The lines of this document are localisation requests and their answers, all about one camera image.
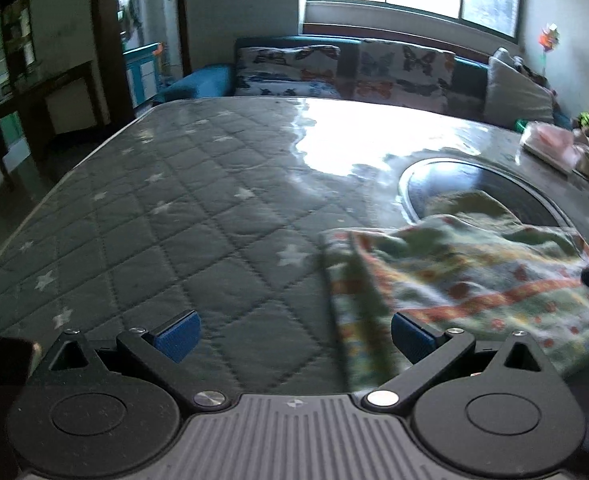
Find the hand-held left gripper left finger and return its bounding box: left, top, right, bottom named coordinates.
left=39, top=310, right=230, bottom=413

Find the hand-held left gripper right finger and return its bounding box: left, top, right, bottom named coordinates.
left=365, top=311, right=555, bottom=413

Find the green orange striped patterned garment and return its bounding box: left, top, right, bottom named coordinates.
left=319, top=190, right=589, bottom=392

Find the folded pink cloth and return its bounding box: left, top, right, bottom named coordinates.
left=519, top=121, right=583, bottom=173

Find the round black induction cooktop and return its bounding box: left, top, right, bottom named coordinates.
left=399, top=157, right=584, bottom=241

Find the large grey pillow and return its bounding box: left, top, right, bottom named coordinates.
left=485, top=55, right=555, bottom=128

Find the colourful pinwheel toy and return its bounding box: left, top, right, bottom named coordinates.
left=537, top=22, right=561, bottom=76

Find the blue sofa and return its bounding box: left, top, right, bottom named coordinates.
left=154, top=35, right=575, bottom=131

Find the tall butterfly print cushion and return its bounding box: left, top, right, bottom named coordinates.
left=352, top=39, right=455, bottom=113

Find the teal white cabinet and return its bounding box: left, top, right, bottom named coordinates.
left=123, top=42, right=165, bottom=108

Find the long butterfly print cushion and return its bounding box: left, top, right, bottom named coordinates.
left=234, top=46, right=343, bottom=100

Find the dark wooden cabinet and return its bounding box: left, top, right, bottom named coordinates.
left=0, top=0, right=110, bottom=181

